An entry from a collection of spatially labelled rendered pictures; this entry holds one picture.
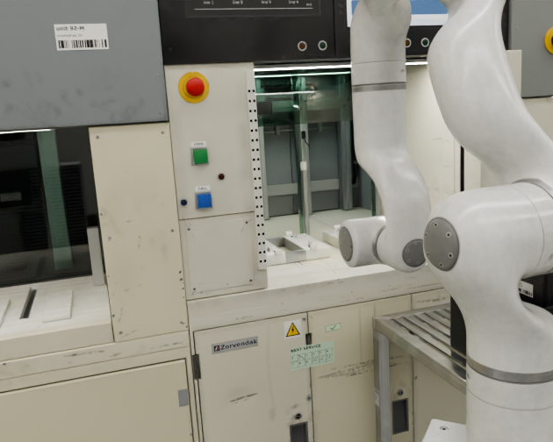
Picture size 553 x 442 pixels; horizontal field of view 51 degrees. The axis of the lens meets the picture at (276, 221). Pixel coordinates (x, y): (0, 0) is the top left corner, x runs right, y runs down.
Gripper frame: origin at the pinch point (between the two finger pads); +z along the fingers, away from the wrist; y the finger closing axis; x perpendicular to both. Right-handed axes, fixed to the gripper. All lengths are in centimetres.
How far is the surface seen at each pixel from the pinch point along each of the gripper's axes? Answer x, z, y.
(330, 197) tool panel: -13, 19, -129
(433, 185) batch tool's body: -1, 21, -56
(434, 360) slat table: -29.7, -8.8, -9.2
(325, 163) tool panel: 1, 17, -129
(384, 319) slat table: -29.4, -7.3, -33.9
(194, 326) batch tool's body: -25, -54, -39
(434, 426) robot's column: -29.7, -22.6, 12.9
